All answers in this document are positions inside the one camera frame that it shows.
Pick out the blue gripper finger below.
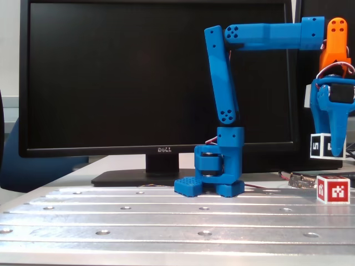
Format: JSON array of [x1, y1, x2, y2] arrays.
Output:
[[318, 90, 355, 158]]

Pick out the orange and blue gripper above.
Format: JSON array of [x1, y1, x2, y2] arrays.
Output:
[[310, 17, 355, 135]]

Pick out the black marker cube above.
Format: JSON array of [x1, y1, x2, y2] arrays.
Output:
[[310, 133, 347, 160]]

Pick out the red marker cube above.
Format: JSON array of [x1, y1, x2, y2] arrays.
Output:
[[316, 175, 351, 204]]

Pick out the bare circuit board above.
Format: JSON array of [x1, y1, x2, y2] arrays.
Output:
[[287, 173, 318, 191]]

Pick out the aluminium slotted plate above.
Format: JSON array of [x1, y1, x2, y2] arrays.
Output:
[[0, 186, 355, 266]]

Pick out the black Dell monitor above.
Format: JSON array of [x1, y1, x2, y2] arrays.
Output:
[[18, 0, 302, 187]]

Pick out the blue chair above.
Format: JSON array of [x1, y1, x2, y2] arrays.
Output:
[[0, 116, 89, 193]]

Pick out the looped pink gripper cable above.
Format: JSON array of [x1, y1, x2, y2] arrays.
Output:
[[316, 62, 355, 81]]

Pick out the loose red white wires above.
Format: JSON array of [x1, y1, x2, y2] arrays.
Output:
[[244, 181, 289, 192]]

